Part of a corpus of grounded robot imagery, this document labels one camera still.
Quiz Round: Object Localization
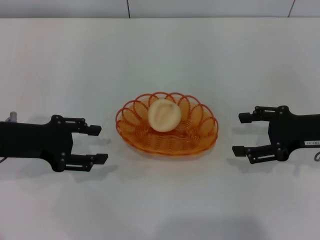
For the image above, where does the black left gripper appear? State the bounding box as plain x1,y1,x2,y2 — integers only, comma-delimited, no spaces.
0,114,109,174

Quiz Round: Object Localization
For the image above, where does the pale round bread bun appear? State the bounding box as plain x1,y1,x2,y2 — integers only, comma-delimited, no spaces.
147,97,182,133

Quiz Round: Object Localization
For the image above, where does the orange woven plastic basket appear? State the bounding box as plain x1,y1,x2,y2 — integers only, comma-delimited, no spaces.
114,91,219,158

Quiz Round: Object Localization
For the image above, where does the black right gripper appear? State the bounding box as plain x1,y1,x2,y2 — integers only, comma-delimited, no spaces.
231,105,320,165

